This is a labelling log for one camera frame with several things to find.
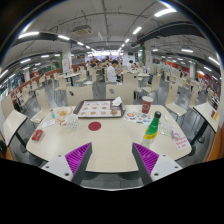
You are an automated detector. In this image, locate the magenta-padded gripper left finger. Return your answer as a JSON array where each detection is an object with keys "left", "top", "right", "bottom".
[{"left": 41, "top": 142, "right": 93, "bottom": 186}]

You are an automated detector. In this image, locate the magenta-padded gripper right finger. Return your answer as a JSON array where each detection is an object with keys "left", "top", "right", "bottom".
[{"left": 131, "top": 142, "right": 183, "bottom": 186}]

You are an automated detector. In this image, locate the green drink bottle yellow label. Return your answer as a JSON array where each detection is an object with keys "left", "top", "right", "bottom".
[{"left": 142, "top": 110, "right": 162, "bottom": 148}]

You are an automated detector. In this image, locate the clear plastic packet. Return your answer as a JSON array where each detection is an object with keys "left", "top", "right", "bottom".
[{"left": 159, "top": 122, "right": 175, "bottom": 138}]

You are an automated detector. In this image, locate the flat round red coaster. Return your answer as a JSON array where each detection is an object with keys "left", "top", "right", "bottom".
[{"left": 87, "top": 121, "right": 102, "bottom": 132}]

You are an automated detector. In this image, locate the white leaflet red print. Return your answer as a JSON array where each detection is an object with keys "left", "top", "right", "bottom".
[{"left": 171, "top": 131, "right": 190, "bottom": 151}]

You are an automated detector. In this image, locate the colourful sticker sheet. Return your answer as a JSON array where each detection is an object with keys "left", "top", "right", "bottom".
[{"left": 123, "top": 110, "right": 154, "bottom": 126}]

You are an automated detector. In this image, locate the white paper card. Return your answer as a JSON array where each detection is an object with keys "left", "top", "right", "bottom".
[{"left": 40, "top": 119, "right": 57, "bottom": 129}]

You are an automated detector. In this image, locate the small red box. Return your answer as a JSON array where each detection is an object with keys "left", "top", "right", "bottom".
[{"left": 31, "top": 129, "right": 44, "bottom": 142}]

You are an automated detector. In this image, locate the orange printed food wrapper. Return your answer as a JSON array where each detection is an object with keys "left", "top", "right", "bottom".
[{"left": 54, "top": 105, "right": 75, "bottom": 126}]

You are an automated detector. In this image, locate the red paper cup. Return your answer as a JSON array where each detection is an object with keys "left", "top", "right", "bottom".
[{"left": 141, "top": 95, "right": 154, "bottom": 115}]

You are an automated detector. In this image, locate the brown food tray paper liner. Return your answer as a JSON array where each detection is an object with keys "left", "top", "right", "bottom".
[{"left": 73, "top": 99, "right": 126, "bottom": 119}]

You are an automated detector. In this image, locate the crumpled white napkin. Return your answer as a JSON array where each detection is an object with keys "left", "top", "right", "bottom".
[{"left": 111, "top": 96, "right": 124, "bottom": 108}]

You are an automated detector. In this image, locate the beige side table black leg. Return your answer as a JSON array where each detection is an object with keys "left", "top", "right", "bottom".
[
  {"left": 193, "top": 101, "right": 221, "bottom": 144},
  {"left": 1, "top": 109, "right": 28, "bottom": 148}
]

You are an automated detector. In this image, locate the far beige chairs group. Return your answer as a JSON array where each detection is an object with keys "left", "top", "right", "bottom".
[{"left": 13, "top": 64, "right": 219, "bottom": 108}]

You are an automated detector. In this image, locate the person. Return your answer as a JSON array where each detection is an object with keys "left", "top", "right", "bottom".
[{"left": 106, "top": 59, "right": 123, "bottom": 84}]

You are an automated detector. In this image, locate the ceiling air conditioner unit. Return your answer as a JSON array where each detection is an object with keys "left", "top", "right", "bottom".
[{"left": 72, "top": 24, "right": 93, "bottom": 37}]

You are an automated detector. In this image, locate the ceiling strip lights group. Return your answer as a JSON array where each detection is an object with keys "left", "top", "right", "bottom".
[{"left": 0, "top": 8, "right": 221, "bottom": 79}]

